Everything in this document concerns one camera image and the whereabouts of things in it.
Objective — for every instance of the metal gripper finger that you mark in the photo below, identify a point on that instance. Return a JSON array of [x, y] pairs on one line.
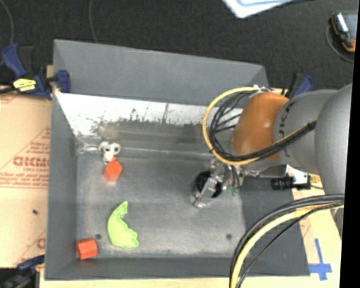
[[202, 191], [208, 195]]

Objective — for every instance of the black round cup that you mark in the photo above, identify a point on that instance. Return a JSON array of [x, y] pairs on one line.
[[198, 181]]

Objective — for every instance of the grey metal bin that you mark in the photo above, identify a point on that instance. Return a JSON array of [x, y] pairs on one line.
[[163, 207]]

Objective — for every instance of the lime green toy leaf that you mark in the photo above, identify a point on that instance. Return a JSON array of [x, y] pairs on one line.
[[119, 228]]

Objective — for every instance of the orange-red cube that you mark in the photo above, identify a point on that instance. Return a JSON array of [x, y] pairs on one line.
[[113, 170], [86, 249]]

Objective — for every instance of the white toy figure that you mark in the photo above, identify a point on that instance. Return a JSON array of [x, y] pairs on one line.
[[108, 151]]

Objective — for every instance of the brown cardboard board red print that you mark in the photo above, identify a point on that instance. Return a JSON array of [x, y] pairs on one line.
[[20, 147]]

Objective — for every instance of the black cylinder on white bracket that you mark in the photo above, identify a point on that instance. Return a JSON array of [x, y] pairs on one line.
[[283, 183]]

